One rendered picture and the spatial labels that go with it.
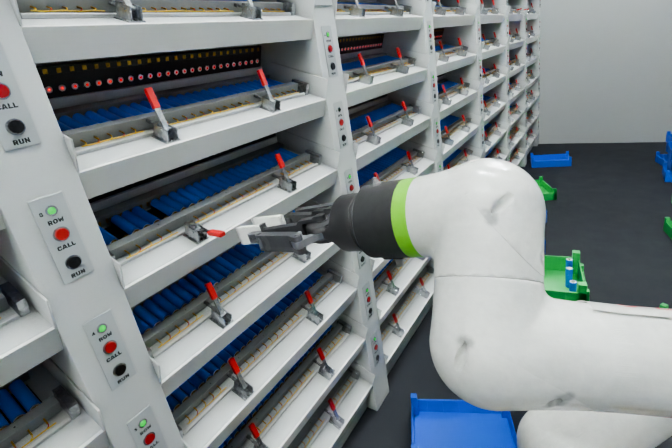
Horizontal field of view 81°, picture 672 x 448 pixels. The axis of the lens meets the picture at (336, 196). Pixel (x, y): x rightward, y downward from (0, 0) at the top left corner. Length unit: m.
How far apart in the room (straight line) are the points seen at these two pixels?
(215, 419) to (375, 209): 0.64
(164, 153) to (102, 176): 0.10
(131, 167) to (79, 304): 0.21
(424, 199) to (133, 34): 0.51
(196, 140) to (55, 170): 0.22
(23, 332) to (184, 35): 0.50
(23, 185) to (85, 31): 0.22
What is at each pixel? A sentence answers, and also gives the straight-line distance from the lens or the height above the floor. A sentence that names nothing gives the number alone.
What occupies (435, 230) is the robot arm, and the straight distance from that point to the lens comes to 0.40.
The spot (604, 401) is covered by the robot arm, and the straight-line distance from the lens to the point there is 0.42.
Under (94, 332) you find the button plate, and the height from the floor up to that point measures 0.84.
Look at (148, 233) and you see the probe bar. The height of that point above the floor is 0.92.
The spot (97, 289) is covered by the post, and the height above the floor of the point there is 0.89.
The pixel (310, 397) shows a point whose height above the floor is 0.31.
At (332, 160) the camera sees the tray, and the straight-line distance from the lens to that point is 1.06.
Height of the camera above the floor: 1.15
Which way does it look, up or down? 19 degrees down
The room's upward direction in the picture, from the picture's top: 10 degrees counter-clockwise
